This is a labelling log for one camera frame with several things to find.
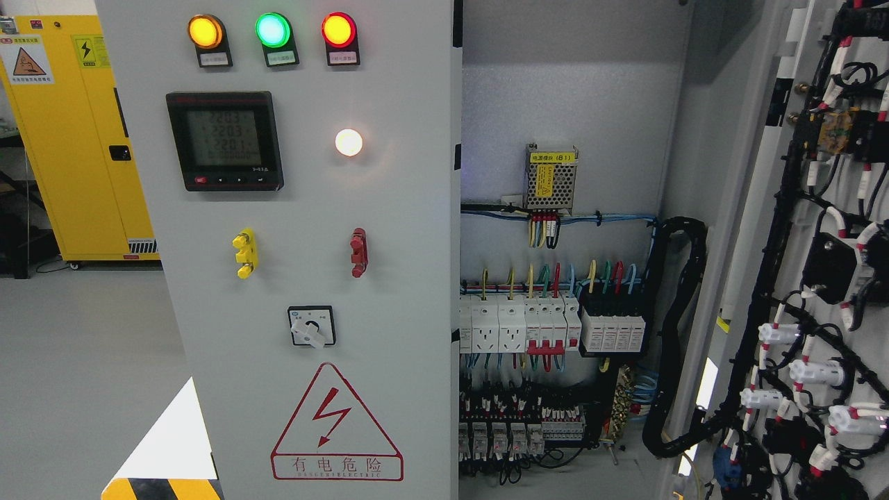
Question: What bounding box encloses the white sockets and breakers row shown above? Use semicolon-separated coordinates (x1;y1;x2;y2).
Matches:
458;294;582;356

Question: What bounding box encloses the perforated metal power supply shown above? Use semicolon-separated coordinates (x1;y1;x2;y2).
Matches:
522;143;580;215

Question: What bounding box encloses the relay and terminal row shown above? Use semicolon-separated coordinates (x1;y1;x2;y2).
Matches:
456;382;597;463

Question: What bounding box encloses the brass ground bar right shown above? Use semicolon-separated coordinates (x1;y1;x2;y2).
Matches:
601;365;635;465

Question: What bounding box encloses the grey cabinet door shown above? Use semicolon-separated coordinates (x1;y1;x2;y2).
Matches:
97;1;463;499
656;0;889;500

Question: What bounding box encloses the red electric hazard sticker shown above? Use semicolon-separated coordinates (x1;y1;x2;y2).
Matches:
270;362;404;482

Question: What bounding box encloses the black digital power meter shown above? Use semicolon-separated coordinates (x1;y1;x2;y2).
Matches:
165;90;285;191

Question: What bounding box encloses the amber indicator lamp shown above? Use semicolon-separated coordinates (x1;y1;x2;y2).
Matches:
187;14;234;67

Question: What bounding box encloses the red terminal post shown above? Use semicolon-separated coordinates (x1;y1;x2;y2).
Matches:
349;228;369;278

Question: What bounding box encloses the white indicator lamp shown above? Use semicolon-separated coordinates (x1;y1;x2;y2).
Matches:
334;128;364;158

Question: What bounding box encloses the green indicator lamp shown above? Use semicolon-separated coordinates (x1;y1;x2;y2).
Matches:
254;12;300;67

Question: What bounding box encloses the yellow safety cabinet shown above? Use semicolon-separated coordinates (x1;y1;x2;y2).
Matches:
2;15;160;263

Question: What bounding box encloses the black white surge protector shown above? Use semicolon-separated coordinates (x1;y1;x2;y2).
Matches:
580;285;647;357

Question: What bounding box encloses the red indicator lamp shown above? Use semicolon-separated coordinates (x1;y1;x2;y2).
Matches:
321;12;360;67

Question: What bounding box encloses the yellow terminal post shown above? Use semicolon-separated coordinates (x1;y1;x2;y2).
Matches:
231;228;258;281

